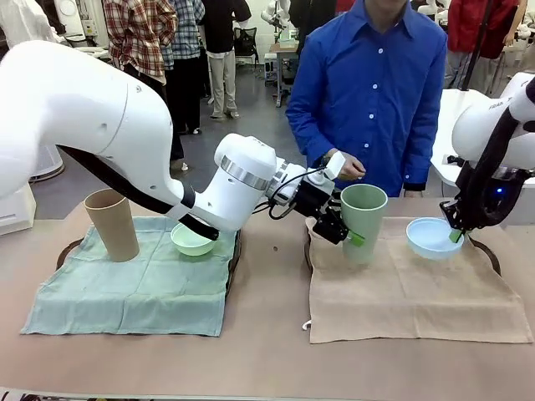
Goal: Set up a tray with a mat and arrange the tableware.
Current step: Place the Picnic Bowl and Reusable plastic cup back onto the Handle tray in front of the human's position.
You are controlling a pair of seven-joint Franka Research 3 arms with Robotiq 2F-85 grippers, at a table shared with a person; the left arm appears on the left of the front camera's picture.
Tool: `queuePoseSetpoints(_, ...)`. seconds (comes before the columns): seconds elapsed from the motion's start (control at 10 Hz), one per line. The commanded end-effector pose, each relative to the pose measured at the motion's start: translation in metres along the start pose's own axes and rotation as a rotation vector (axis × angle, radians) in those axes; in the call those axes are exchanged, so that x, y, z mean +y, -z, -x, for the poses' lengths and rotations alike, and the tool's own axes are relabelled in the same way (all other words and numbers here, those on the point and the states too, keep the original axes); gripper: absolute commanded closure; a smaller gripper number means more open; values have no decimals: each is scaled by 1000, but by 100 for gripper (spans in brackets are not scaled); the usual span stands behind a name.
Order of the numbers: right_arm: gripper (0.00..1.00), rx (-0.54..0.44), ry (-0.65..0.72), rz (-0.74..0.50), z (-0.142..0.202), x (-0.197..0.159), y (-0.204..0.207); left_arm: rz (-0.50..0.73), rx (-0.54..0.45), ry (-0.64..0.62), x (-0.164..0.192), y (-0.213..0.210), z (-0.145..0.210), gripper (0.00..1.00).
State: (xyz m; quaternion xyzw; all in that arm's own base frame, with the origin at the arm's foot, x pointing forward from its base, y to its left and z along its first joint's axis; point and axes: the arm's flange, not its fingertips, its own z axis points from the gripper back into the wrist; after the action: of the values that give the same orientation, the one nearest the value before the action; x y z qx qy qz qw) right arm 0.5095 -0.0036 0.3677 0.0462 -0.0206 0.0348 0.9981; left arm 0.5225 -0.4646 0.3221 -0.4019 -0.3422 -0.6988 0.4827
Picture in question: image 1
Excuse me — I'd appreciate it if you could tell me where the black office chair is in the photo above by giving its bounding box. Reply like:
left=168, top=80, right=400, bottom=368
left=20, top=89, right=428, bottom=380
left=233, top=27, right=258, bottom=59

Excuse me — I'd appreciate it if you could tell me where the pale blue bowl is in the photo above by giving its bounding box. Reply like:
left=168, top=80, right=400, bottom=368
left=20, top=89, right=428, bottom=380
left=406, top=216, right=465, bottom=261

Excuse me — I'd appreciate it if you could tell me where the figure in black top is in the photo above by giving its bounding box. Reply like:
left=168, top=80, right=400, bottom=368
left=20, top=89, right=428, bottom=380
left=198, top=0, right=252, bottom=120

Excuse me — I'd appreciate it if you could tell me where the background work table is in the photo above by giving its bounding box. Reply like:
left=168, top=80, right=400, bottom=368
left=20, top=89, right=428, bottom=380
left=267, top=41, right=300, bottom=105

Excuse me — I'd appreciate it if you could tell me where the person in white shirt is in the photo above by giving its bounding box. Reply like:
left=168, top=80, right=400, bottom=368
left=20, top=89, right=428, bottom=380
left=0, top=0, right=68, bottom=47

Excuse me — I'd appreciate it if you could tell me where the tall light green cup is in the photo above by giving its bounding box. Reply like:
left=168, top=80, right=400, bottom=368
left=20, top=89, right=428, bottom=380
left=339, top=184, right=389, bottom=265

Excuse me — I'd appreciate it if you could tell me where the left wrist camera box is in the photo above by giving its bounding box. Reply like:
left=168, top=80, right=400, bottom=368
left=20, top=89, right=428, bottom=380
left=307, top=151, right=348, bottom=187

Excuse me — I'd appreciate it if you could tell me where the dark brown plastic tray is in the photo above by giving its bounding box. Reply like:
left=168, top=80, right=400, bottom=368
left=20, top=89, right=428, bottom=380
left=303, top=221, right=502, bottom=277
left=55, top=227, right=244, bottom=296

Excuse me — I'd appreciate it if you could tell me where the light green bowl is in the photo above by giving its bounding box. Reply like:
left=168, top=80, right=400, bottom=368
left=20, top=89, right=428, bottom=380
left=170, top=222, right=215, bottom=257

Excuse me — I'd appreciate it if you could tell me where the beige cloth mat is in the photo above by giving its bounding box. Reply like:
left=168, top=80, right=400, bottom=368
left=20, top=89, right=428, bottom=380
left=304, top=216, right=534, bottom=346

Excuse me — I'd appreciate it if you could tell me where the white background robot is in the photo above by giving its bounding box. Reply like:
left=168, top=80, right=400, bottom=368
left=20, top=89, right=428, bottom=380
left=261, top=0, right=293, bottom=33

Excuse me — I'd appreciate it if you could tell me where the person in red plaid shirt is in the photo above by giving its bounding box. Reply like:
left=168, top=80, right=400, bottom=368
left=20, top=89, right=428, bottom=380
left=102, top=0, right=185, bottom=162

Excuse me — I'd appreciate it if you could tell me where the thin black pole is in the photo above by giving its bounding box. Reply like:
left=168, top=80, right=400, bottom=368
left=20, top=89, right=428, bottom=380
left=458, top=0, right=493, bottom=91

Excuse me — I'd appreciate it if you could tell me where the arm black cable sleeve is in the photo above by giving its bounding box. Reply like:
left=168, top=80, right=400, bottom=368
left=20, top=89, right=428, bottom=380
left=58, top=144, right=221, bottom=241
left=453, top=98, right=535, bottom=229

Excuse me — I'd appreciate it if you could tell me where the person's right hand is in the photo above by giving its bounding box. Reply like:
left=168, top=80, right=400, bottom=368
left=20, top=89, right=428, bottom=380
left=336, top=153, right=367, bottom=182

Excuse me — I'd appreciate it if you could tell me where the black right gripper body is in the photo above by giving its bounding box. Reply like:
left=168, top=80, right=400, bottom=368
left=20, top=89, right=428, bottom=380
left=464, top=166, right=532, bottom=230

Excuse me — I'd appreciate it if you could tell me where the right arm black cable sleeve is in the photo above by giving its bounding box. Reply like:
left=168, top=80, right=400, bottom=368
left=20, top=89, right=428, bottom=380
left=453, top=98, right=535, bottom=229

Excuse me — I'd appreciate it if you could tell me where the tall beige cup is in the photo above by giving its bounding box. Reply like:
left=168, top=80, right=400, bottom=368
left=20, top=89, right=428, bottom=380
left=83, top=187, right=141, bottom=263

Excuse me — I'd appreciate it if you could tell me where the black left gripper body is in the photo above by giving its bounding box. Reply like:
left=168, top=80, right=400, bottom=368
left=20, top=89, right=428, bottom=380
left=292, top=180, right=341, bottom=223

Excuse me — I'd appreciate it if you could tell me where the person in red jacket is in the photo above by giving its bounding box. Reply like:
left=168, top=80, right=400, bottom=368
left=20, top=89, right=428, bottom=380
left=442, top=0, right=527, bottom=91

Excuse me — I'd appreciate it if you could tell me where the green cloth mat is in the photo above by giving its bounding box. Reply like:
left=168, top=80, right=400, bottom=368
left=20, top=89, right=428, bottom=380
left=19, top=216, right=242, bottom=338

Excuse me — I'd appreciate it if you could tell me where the person in blue checked shirt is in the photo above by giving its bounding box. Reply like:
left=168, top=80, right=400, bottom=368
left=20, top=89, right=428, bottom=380
left=165, top=0, right=206, bottom=135

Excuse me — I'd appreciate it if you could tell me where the person's right forearm blue sleeve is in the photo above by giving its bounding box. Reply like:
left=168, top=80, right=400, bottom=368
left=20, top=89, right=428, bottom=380
left=286, top=106, right=342, bottom=170

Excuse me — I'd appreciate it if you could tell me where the left arm black cable sleeve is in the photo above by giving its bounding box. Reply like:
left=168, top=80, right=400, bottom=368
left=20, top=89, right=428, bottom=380
left=58, top=144, right=221, bottom=241

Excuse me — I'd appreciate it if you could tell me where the person's left forearm blue sleeve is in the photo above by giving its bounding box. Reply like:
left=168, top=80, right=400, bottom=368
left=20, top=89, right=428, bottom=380
left=400, top=124, right=438, bottom=194

